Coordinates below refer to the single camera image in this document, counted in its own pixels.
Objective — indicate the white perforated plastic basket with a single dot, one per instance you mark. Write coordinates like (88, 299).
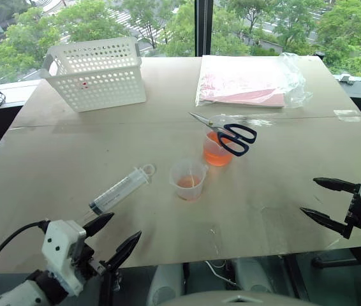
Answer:
(104, 79)

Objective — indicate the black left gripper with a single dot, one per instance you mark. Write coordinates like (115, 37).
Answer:
(84, 259)

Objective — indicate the clear plastic syringe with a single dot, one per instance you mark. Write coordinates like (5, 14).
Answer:
(120, 191)

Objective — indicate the large cup with orange liquid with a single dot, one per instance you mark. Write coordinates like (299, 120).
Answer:
(215, 156)

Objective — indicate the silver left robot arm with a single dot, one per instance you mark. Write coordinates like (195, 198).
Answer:
(18, 296)

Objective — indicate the clear plastic bag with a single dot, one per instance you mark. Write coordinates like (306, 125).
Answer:
(295, 83)

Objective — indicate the small gray sill device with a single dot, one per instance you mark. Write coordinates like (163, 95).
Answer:
(345, 78)

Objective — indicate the clear tape strip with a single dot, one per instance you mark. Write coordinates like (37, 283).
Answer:
(348, 115)

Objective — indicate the pink paper sheet stack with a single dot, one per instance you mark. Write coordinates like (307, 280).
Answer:
(247, 86)

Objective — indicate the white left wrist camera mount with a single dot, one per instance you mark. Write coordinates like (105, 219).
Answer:
(59, 248)

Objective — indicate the small clear plastic cup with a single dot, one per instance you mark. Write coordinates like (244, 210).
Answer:
(187, 188)

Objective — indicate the dark window frame post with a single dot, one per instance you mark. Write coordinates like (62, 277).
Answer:
(203, 25)

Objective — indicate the black chair base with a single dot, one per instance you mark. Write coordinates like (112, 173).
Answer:
(336, 261)

